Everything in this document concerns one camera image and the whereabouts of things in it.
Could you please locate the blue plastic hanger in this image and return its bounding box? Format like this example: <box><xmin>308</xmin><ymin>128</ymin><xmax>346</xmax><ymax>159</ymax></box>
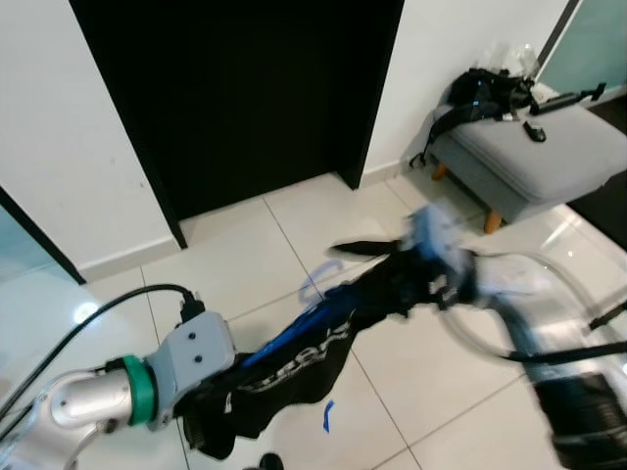
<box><xmin>240</xmin><ymin>259</ymin><xmax>356</xmax><ymax>371</ymax></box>

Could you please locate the black garment with white lettering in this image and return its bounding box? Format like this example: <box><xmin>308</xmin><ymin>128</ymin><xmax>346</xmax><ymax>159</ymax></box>
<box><xmin>181</xmin><ymin>238</ymin><xmax>471</xmax><ymax>461</ymax></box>

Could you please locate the grey upholstered ottoman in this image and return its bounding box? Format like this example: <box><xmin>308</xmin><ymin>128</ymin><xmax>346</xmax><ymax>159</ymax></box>
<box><xmin>431</xmin><ymin>103</ymin><xmax>627</xmax><ymax>234</ymax></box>

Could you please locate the black handheld stick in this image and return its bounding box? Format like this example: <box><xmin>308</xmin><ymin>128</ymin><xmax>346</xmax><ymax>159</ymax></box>
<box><xmin>534</xmin><ymin>83</ymin><xmax>606</xmax><ymax>111</ymax></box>

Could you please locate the clear plastic bag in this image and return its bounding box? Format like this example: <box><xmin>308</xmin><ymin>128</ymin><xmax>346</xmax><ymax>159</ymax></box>
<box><xmin>495</xmin><ymin>41</ymin><xmax>540</xmax><ymax>79</ymax></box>

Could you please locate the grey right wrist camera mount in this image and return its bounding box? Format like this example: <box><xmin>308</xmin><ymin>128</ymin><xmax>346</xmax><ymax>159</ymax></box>
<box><xmin>407</xmin><ymin>204</ymin><xmax>471</xmax><ymax>285</ymax></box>

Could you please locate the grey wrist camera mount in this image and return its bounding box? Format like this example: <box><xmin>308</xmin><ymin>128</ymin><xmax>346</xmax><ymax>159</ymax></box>
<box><xmin>407</xmin><ymin>204</ymin><xmax>471</xmax><ymax>285</ymax></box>
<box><xmin>147</xmin><ymin>311</ymin><xmax>238</xmax><ymax>417</ymax></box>

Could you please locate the black strapped bag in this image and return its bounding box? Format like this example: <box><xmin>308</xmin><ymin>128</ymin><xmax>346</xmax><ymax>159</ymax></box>
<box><xmin>410</xmin><ymin>67</ymin><xmax>535</xmax><ymax>167</ymax></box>

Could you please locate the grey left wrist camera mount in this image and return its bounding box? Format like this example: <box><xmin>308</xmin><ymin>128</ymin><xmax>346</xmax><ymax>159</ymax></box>
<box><xmin>147</xmin><ymin>311</ymin><xmax>238</xmax><ymax>417</ymax></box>

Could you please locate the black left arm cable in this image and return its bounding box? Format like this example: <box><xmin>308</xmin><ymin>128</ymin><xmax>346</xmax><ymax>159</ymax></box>
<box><xmin>0</xmin><ymin>284</ymin><xmax>207</xmax><ymax>417</ymax></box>

